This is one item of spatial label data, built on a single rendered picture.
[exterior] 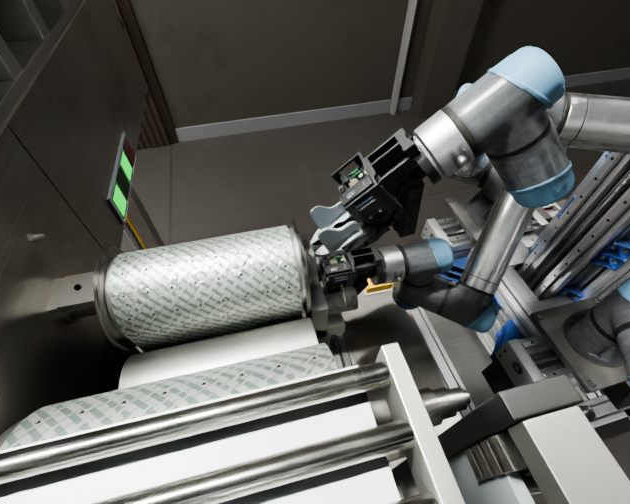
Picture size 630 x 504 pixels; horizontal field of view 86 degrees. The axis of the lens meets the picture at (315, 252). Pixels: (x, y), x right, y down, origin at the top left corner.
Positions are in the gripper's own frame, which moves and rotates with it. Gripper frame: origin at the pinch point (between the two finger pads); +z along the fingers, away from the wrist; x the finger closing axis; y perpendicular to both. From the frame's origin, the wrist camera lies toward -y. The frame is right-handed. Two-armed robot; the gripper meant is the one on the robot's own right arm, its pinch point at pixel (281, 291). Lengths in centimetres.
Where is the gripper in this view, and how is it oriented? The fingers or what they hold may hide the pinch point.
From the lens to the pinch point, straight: 67.9
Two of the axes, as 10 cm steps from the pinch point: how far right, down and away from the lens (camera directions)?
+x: 2.3, 7.5, -6.2
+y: 0.0, -6.3, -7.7
